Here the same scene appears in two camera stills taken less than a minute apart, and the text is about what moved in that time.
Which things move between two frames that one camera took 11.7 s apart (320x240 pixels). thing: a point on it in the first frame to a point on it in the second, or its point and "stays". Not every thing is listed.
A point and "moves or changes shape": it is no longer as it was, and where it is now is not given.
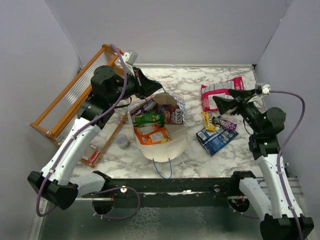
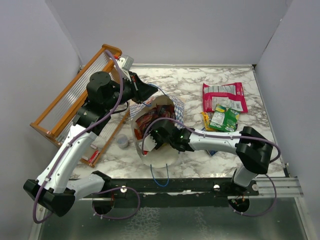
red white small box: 94,156 stays
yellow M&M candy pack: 208,126 stays
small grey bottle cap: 122,141 stays
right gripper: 224,104 to 153,134
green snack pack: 152,118 to 224,119
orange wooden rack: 55,122 stays
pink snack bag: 220,90 moves or changes shape
